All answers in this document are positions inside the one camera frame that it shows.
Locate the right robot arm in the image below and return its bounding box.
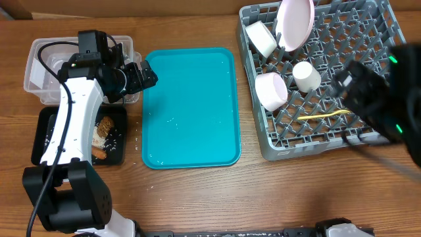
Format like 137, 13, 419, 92
331, 43, 420, 165

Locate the pile of spilled rice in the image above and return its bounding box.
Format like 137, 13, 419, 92
91, 126, 106, 149

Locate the pink bowl with rice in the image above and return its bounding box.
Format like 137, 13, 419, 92
255, 72, 288, 111

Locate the white paper cup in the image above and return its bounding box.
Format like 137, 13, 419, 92
292, 61, 321, 93

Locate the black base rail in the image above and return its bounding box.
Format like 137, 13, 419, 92
72, 217, 376, 237

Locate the clear plastic bin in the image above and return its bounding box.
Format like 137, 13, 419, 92
23, 36, 142, 105

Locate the white bowl with walnut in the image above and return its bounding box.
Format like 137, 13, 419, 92
245, 21, 277, 58

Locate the brown carrot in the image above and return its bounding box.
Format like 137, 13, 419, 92
91, 146, 107, 159

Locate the teal serving tray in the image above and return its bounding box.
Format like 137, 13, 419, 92
141, 47, 241, 169

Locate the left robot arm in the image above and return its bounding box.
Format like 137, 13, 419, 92
22, 30, 158, 236

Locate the pink round plate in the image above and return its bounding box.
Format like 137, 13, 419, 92
275, 0, 315, 52

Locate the yellow plastic spoon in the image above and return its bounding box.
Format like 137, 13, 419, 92
297, 109, 352, 120

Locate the black plastic tray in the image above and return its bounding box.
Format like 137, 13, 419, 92
31, 106, 128, 165

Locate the grey dishwasher rack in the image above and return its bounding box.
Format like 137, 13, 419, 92
237, 1, 407, 161

